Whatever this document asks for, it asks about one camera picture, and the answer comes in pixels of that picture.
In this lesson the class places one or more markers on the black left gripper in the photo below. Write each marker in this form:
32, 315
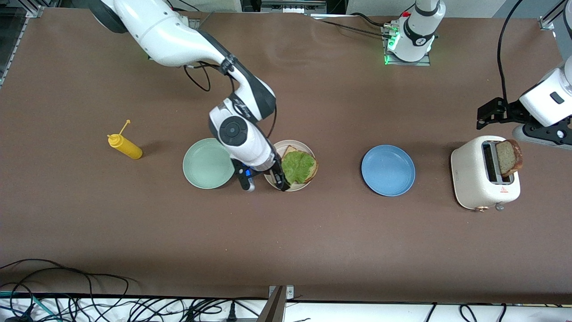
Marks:
510, 110

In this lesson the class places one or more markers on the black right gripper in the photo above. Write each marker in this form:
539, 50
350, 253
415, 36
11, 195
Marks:
278, 172

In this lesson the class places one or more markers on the green lettuce leaf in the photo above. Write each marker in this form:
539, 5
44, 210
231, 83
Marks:
298, 166

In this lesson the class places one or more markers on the brown bread slice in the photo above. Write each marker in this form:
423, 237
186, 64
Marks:
313, 172
508, 156

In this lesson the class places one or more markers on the yellow mustard squeeze bottle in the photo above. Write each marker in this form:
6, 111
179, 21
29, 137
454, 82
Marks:
127, 148

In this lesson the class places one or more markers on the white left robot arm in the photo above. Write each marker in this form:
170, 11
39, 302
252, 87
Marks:
418, 31

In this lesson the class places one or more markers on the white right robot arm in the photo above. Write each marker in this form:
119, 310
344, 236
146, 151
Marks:
170, 36

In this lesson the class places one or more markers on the beige plate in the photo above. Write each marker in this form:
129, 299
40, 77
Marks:
304, 144

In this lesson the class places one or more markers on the green plate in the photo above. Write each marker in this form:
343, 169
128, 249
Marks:
205, 165

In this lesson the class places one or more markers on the blue plate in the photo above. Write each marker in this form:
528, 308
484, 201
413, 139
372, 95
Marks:
388, 171

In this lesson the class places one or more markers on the white two-slot toaster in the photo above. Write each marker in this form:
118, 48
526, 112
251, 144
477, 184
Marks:
469, 179

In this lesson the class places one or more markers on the aluminium profile bar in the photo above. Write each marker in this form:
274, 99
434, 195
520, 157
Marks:
547, 20

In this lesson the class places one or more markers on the black power plug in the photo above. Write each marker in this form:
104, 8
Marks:
232, 314

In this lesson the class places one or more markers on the black equipment box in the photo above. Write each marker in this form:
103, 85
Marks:
290, 5

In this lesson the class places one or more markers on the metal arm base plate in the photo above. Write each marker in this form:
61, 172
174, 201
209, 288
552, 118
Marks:
406, 63

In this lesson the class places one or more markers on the metal table clamp bracket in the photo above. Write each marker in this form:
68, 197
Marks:
275, 308

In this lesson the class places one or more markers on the aluminium frame rail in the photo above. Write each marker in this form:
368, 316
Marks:
20, 44

